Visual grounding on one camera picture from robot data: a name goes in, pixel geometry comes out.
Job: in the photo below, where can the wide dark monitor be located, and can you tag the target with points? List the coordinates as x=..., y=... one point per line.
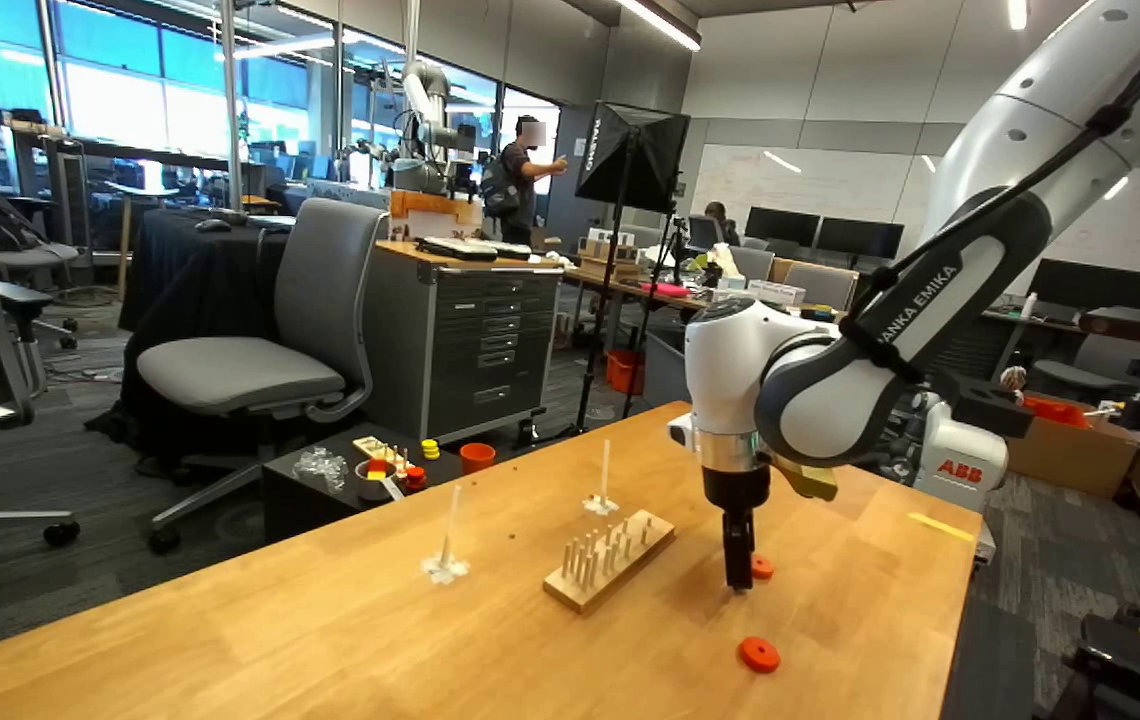
x=1103, y=286

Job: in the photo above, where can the yellow tape strip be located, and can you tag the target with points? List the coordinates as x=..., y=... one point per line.
x=942, y=524

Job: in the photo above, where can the cardboard box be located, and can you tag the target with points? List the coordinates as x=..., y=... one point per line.
x=1073, y=458

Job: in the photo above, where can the red bowl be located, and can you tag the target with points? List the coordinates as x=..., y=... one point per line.
x=477, y=458

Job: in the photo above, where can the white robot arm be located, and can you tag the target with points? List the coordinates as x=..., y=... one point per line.
x=780, y=372

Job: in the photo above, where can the orange disc with hole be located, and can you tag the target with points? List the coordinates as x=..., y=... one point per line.
x=760, y=570
x=756, y=654

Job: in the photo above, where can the black softbox light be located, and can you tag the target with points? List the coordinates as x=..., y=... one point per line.
x=634, y=163

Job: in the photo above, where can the gray drawer cabinet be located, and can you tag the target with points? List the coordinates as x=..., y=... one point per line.
x=461, y=343

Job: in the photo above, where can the low black side table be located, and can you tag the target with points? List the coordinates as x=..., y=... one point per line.
x=343, y=495

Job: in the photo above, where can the standing person in black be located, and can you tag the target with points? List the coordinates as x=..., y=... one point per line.
x=518, y=174

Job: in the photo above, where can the dark monitor pair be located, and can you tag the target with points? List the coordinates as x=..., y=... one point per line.
x=822, y=232

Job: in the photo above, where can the small wooden block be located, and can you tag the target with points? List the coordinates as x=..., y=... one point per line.
x=386, y=449

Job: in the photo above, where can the wooden board with clear pegs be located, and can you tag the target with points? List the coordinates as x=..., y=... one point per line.
x=609, y=552

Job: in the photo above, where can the gray office chair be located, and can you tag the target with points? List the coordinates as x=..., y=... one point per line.
x=263, y=365

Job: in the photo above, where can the small yellow object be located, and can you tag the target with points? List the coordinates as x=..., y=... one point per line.
x=428, y=449

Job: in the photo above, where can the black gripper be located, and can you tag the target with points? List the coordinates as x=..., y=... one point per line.
x=739, y=484

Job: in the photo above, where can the orange bucket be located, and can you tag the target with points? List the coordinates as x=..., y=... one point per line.
x=621, y=372

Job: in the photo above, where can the short clear peg stand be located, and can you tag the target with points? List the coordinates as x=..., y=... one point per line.
x=602, y=484

